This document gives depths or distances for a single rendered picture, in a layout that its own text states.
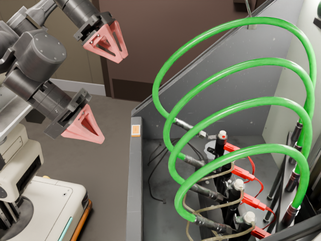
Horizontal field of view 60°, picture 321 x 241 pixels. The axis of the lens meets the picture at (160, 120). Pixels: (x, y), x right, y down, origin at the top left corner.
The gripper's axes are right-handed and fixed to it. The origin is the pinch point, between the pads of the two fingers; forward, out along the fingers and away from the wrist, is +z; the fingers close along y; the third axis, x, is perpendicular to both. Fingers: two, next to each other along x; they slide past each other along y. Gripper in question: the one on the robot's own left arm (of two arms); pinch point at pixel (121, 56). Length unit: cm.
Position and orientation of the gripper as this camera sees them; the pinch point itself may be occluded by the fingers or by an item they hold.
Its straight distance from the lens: 63.9
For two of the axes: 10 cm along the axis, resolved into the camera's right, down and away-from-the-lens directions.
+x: -7.4, 5.6, 3.7
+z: 6.6, 7.2, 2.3
